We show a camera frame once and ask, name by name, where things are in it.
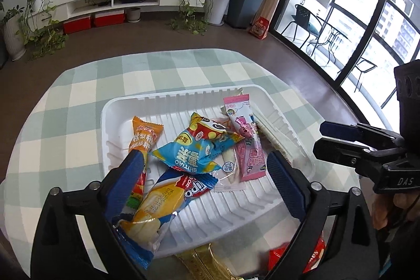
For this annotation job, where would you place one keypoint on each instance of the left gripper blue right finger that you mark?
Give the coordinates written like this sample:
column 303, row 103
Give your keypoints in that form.
column 290, row 183

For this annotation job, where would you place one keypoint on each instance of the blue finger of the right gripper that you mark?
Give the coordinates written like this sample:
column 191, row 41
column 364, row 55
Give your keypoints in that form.
column 339, row 152
column 339, row 131

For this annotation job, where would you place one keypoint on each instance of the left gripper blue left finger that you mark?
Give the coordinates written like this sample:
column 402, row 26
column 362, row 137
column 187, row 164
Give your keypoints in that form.
column 119, row 183

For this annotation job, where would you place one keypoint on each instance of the orange yellow snack packet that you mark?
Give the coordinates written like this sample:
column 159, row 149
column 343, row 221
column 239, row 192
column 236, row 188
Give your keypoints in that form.
column 145, row 135

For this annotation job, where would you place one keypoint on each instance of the blue yellow cake packet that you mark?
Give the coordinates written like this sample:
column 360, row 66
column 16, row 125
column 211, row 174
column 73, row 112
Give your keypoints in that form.
column 142, row 234

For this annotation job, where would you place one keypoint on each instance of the pink cartoon snack packet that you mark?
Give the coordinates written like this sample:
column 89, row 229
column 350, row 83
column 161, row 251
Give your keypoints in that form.
column 252, row 161

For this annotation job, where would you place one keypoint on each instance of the clear white snack packet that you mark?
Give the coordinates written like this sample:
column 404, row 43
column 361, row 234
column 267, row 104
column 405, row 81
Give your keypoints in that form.
column 229, row 174

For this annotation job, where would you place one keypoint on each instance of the blue cartoon snack bag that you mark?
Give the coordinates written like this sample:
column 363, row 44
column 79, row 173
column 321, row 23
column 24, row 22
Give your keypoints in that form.
column 195, row 149

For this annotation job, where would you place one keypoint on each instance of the gold foil snack packet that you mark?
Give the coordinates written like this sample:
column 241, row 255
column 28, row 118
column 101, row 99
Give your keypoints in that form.
column 202, row 263

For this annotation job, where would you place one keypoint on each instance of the person's right hand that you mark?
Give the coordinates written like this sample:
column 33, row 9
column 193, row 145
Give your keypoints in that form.
column 383, row 204

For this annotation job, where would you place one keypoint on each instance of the white wrapped snack in tray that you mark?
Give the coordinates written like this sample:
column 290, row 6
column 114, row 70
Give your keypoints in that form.
column 278, row 131

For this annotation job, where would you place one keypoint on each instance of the checkered green white tablecloth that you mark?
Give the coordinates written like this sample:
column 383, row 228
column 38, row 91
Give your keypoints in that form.
column 58, row 142

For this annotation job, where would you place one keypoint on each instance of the balcony glass table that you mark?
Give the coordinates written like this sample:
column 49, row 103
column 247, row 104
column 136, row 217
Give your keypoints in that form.
column 331, row 42

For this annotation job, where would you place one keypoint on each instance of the white plastic tray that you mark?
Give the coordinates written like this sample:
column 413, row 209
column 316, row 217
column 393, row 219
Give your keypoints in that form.
column 214, row 214

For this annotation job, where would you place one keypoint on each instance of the black balcony chair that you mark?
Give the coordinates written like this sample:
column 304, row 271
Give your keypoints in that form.
column 305, row 19

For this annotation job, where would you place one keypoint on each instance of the red gift box on floor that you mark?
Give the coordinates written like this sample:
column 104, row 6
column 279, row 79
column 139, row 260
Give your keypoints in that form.
column 260, row 28

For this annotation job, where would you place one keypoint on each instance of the dark grey plant pot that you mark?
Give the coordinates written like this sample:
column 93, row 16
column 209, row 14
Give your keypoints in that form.
column 241, row 12

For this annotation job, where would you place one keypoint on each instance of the red storage box right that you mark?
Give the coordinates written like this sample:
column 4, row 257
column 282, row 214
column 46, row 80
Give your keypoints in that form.
column 107, row 18

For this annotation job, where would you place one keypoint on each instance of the red storage box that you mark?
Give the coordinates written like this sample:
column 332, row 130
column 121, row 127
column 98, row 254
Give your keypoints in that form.
column 107, row 18
column 77, row 24

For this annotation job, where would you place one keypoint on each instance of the red storage box left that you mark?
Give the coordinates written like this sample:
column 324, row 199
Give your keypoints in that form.
column 77, row 24

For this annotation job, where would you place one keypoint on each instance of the small grey round pot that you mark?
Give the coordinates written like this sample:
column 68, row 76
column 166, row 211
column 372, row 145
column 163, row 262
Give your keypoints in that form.
column 133, row 15

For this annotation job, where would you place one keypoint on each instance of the white tall plant pot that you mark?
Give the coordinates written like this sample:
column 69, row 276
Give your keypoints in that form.
column 215, row 11

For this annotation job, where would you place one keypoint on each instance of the left potted green plant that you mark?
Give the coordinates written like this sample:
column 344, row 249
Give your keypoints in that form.
column 32, row 27

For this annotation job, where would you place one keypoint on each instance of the white tv cabinet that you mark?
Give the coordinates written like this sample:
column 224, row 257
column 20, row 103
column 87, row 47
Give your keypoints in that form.
column 67, row 9

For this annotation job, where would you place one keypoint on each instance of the trailing green plant on cabinet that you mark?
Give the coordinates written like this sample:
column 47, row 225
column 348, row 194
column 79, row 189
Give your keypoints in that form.
column 186, row 18

